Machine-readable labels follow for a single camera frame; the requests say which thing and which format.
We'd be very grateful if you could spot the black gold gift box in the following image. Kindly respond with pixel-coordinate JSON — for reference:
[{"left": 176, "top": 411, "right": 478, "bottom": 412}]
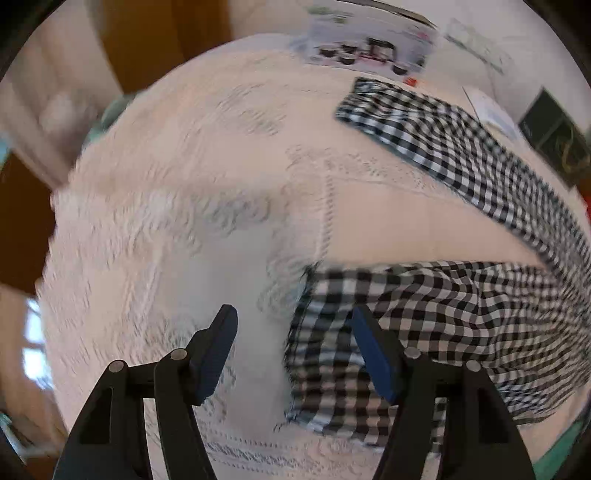
[{"left": 518, "top": 88, "right": 590, "bottom": 187}]

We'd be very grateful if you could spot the cookware product box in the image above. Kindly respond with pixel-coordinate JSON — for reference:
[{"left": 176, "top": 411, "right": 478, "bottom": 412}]
[{"left": 295, "top": 1, "right": 438, "bottom": 81}]

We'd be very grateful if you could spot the white paper booklet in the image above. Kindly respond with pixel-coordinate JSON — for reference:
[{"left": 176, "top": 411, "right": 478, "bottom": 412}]
[{"left": 463, "top": 86, "right": 523, "bottom": 142}]

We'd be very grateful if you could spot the green cloth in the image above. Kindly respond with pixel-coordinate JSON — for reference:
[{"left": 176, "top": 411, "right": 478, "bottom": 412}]
[{"left": 533, "top": 420, "right": 584, "bottom": 480}]

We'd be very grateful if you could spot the white lace tablecloth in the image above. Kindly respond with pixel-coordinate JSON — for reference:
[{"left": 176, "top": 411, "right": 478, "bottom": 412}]
[{"left": 38, "top": 34, "right": 538, "bottom": 479}]

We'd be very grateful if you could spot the black white checkered garment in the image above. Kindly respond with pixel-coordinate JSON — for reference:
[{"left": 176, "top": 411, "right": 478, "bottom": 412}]
[{"left": 283, "top": 77, "right": 590, "bottom": 447}]

